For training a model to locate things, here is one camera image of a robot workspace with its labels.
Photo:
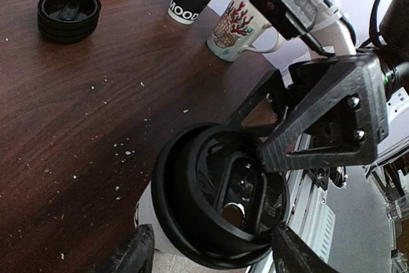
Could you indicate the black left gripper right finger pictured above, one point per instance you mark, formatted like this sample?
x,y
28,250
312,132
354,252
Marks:
x,y
291,254

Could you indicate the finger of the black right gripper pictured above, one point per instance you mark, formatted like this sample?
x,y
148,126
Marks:
x,y
263,109

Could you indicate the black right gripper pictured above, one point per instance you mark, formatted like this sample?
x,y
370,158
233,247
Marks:
x,y
337,101

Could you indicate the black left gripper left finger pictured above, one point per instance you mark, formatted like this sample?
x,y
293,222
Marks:
x,y
135,254

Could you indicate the white paper coffee cup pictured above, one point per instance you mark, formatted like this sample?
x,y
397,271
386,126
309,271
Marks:
x,y
145,214

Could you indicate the black plastic cup lid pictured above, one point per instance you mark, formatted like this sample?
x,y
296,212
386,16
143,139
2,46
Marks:
x,y
214,200

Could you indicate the ceramic mug with coral print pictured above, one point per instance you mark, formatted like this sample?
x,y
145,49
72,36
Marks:
x,y
237,29

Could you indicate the black cup lid stack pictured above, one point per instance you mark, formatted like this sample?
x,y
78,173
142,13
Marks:
x,y
67,21

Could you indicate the metal front rail base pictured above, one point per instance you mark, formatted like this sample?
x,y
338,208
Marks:
x,y
310,217

